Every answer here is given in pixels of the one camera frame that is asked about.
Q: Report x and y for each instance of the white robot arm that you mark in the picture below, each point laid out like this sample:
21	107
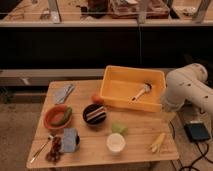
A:
187	83

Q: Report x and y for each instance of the orange fruit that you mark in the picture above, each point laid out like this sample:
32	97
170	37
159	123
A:
96	99

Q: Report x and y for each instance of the yellow plastic bin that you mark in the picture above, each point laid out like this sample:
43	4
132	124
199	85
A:
121	84

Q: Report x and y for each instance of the black bowl with cake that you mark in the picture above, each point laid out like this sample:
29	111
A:
94	114

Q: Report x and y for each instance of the green small object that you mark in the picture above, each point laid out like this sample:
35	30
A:
119	128

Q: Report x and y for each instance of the green cucumber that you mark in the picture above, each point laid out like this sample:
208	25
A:
64	119

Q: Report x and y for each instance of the grey folded cloth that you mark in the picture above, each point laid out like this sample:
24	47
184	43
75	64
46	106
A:
61	94

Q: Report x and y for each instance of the wooden table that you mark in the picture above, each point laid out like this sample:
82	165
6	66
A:
143	129

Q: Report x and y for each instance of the orange bowl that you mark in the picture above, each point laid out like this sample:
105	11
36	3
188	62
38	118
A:
55	114

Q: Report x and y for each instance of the white cup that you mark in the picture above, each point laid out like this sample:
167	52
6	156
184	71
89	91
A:
115	143

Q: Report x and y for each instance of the blue sponge block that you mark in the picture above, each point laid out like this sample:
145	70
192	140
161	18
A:
70	140

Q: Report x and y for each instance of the gold spoon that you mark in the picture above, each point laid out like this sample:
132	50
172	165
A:
50	137

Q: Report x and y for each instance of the black foot pedal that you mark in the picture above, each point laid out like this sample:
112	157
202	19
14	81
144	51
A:
196	132

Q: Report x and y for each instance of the background workbench shelf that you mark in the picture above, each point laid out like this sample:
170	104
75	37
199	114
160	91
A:
106	13

